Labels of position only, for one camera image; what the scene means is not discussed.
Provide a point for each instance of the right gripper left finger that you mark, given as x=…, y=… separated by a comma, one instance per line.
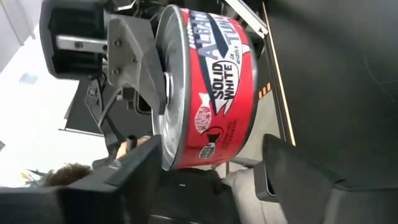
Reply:
x=77, y=205

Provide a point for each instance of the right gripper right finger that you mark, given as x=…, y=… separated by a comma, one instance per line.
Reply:
x=326, y=205

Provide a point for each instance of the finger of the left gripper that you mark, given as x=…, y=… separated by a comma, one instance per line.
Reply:
x=133, y=56
x=143, y=104

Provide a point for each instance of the red can with silver lid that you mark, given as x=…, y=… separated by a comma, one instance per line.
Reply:
x=217, y=93

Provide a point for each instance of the person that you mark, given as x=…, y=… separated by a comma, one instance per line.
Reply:
x=192, y=199

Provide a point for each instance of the black table mat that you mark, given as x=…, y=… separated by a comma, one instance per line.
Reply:
x=342, y=77

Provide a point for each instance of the silver aluminium post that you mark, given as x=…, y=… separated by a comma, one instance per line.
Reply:
x=245, y=15

